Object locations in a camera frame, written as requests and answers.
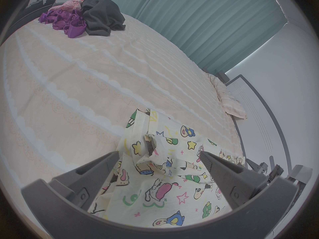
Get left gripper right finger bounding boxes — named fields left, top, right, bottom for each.
left=200, top=151, right=269, bottom=210

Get purple garment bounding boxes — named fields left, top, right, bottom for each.
left=38, top=9, right=87, bottom=39

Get white printed pyjama top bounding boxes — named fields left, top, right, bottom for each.
left=88, top=108, right=247, bottom=227

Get pink garment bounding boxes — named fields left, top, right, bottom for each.
left=49, top=0, right=85, bottom=12

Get grey bedside table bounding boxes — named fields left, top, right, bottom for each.
left=215, top=70, right=230, bottom=83

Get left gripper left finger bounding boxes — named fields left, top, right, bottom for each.
left=49, top=151, right=120, bottom=211

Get black garment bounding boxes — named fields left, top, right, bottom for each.
left=82, top=0, right=126, bottom=37

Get bed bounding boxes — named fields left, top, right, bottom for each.
left=0, top=8, right=291, bottom=184

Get pale pink striped pillow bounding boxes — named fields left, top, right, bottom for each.
left=208, top=73, right=248, bottom=119

